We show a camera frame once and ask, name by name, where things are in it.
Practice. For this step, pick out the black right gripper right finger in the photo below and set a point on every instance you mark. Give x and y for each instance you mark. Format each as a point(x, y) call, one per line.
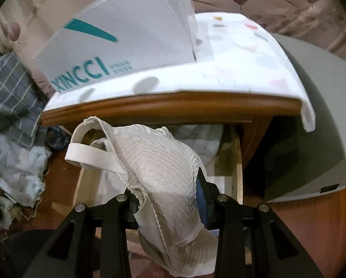
point(252, 241)

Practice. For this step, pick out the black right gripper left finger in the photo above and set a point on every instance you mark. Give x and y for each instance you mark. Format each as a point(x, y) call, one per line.
point(89, 237)

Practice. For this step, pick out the beige ribbed bra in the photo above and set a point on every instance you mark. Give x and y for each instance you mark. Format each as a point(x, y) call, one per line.
point(161, 172)

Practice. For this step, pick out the light wooden drawer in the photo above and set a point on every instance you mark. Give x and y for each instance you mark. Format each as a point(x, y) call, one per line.
point(225, 170)

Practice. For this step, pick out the white green patterned cloth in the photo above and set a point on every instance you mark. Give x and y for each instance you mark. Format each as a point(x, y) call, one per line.
point(21, 179)

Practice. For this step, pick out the dark blue snack bag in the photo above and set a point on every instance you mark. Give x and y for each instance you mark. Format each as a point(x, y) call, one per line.
point(57, 138)

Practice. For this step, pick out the brown wooden nightstand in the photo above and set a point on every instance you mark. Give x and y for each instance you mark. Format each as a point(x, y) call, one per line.
point(253, 111)

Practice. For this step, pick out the grey plaid cloth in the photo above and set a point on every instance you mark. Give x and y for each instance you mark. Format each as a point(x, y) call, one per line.
point(21, 102)

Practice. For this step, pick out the white dotted table cover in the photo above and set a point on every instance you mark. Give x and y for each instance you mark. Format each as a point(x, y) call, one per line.
point(233, 54)

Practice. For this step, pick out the white XINCCI shoe box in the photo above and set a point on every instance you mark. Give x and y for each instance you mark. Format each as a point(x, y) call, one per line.
point(111, 38)

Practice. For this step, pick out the pink leaf-print bed sheet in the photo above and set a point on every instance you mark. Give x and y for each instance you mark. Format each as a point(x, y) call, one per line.
point(27, 24)

